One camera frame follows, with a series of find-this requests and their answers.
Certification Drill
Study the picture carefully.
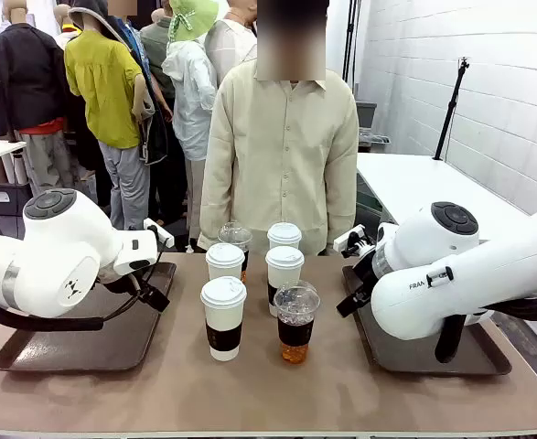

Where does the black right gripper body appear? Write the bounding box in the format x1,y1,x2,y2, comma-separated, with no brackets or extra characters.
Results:
350,248,381,299

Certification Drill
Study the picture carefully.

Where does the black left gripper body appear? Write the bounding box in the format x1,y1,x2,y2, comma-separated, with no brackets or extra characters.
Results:
105,270,153,297

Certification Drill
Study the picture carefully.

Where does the clear plastic iced tea cup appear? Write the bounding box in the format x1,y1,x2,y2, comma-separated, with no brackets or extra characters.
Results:
273,279,321,365
217,221,253,284

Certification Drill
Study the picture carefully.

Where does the white paper cup black sleeve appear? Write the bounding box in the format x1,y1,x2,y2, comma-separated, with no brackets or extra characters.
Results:
205,242,246,283
266,221,303,251
199,275,248,362
264,245,306,317

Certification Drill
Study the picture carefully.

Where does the person's left forearm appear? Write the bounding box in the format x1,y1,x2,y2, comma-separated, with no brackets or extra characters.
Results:
325,164,359,251

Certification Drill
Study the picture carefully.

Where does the person's right forearm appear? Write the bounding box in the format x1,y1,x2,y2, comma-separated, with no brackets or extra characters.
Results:
198,164,232,251

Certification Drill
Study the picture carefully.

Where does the brown plastic serving tray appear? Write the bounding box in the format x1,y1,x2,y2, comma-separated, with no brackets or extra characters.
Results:
340,265,513,377
0,261,177,372

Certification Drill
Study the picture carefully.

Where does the large white table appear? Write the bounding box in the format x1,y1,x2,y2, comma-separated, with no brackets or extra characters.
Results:
356,152,532,240

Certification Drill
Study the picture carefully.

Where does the dark storage box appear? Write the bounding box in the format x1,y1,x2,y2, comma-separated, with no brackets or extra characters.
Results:
0,181,34,217

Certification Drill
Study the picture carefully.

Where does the person in beige shirt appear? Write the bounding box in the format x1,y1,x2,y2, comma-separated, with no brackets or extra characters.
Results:
197,0,360,256

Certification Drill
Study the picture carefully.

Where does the white rolled tube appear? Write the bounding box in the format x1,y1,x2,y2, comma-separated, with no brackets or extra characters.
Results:
11,150,29,186

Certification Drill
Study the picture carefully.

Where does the gray bin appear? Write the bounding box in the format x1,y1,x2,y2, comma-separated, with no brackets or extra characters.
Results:
354,100,378,130

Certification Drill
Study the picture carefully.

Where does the black tripod pole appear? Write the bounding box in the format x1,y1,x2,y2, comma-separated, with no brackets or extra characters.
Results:
432,57,472,162

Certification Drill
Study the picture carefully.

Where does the mannequin in black jacket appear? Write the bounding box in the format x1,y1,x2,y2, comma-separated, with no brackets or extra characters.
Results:
0,0,68,196

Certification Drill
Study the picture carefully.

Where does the black light stand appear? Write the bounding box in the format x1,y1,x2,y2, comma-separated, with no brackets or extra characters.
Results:
342,0,361,91

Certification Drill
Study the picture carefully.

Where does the bystander in blue shirt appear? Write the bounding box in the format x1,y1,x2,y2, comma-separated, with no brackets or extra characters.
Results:
107,0,174,225

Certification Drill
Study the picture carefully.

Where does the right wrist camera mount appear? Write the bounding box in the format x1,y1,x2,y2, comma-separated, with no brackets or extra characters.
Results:
333,223,368,259

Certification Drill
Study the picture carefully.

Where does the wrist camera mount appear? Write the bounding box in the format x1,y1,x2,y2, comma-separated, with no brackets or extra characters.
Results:
333,223,368,259
143,218,176,249

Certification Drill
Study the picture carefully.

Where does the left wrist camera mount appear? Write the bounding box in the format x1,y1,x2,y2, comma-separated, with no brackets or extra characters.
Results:
143,218,176,249

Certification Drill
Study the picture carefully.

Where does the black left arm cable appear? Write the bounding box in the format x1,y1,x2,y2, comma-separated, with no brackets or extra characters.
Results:
0,273,142,333

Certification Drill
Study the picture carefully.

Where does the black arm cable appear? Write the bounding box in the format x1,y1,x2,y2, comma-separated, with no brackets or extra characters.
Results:
434,294,537,365
0,273,142,333

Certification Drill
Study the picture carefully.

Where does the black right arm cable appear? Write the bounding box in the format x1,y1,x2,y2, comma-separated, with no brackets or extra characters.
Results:
434,294,537,365

